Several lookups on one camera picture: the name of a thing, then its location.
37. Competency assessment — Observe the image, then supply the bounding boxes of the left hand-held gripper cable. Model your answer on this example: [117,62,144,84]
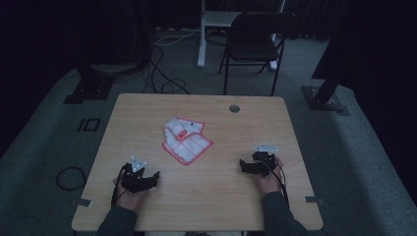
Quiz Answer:
[110,162,130,207]

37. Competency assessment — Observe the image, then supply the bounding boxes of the hand-held gripper cable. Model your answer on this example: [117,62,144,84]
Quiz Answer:
[110,162,130,207]
[262,159,290,206]

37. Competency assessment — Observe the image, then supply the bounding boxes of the person's right hand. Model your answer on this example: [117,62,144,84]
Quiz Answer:
[255,155,285,197]

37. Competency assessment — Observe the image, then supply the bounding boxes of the white desk frame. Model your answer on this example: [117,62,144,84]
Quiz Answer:
[197,0,287,72]

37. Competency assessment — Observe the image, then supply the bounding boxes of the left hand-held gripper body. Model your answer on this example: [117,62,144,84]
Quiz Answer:
[121,155,152,194]

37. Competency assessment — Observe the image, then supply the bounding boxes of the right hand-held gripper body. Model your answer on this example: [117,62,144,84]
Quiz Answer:
[250,144,279,177]

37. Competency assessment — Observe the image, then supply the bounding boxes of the black floor cables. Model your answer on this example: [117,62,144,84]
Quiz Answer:
[142,41,192,95]

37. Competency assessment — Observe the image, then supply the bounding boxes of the white cloth with red border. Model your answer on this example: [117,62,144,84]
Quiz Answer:
[161,116,214,166]

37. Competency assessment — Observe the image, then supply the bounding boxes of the right hand-held gripper cable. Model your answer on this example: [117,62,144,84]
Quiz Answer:
[262,159,290,206]

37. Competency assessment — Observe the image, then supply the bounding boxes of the black metal stand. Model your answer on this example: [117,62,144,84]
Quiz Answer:
[301,32,351,117]
[63,60,116,105]

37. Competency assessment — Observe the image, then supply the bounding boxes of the black folding chair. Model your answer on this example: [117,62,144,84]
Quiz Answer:
[217,12,298,97]

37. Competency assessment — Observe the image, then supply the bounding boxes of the white floor cable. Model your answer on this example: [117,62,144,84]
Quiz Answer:
[152,28,202,47]

